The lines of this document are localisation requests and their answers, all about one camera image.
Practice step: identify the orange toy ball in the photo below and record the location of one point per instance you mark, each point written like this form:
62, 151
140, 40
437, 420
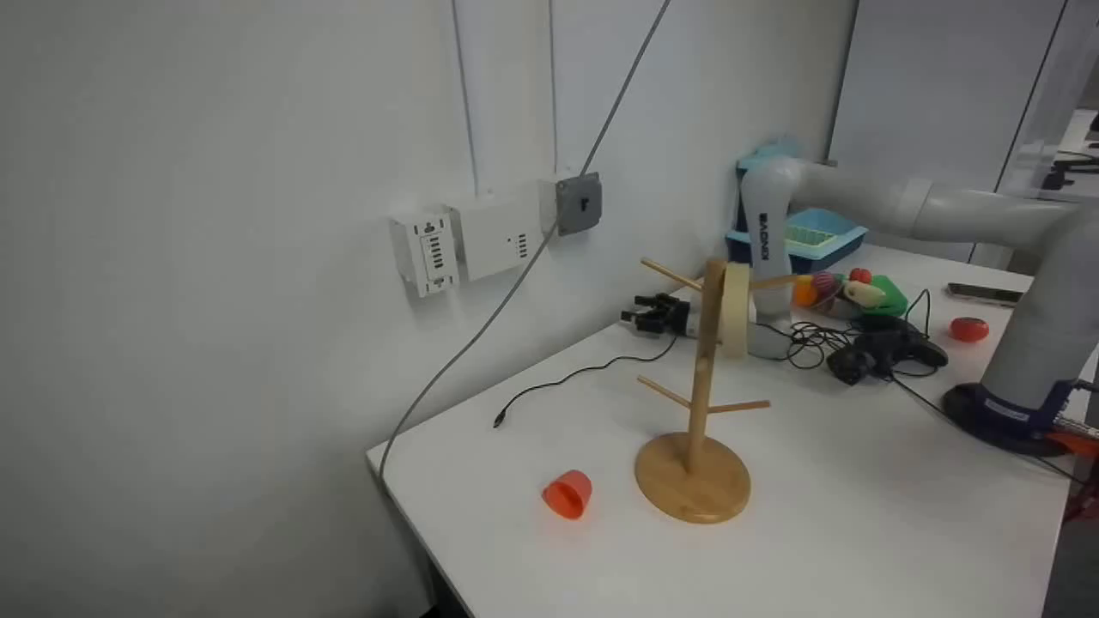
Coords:
810, 291

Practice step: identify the black adapter block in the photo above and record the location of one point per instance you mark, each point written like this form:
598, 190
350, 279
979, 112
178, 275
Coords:
852, 364

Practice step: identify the cream masking tape roll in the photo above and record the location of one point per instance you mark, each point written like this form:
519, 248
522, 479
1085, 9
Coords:
741, 313

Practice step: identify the wooden mug tree stand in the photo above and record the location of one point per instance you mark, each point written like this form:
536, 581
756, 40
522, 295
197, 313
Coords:
692, 480

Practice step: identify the green and yellow toy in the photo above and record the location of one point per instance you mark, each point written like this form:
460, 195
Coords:
876, 295

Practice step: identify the orange clamp with silver jaw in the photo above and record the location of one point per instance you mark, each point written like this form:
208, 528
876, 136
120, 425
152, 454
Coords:
1079, 441

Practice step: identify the small red toy ball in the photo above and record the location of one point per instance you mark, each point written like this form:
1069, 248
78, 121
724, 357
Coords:
860, 275

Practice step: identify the gray wall socket box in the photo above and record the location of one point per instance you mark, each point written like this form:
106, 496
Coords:
580, 203

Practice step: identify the black round stand base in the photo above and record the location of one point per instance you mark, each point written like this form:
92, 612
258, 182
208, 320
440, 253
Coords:
984, 412

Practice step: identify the teal blue box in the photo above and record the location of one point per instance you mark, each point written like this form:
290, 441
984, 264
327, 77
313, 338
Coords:
826, 237

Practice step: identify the plain white adapter box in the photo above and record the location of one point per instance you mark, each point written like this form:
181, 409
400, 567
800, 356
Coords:
501, 234

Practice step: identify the black clamp device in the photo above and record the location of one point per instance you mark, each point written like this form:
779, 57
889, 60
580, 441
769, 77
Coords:
658, 313

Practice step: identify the white wall socket box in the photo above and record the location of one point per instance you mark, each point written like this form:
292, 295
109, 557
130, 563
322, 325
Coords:
426, 254

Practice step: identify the orange plastic cup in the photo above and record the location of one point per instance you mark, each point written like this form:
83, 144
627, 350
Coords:
568, 496

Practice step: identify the flat black bar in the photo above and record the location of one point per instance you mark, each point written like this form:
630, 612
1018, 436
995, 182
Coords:
984, 291

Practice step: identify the red rounded toy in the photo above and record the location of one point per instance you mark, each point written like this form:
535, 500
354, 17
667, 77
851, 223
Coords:
971, 330

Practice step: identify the black background device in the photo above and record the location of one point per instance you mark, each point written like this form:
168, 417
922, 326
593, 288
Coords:
1069, 171

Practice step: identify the white bent tube stand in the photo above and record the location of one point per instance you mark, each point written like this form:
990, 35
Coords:
974, 210

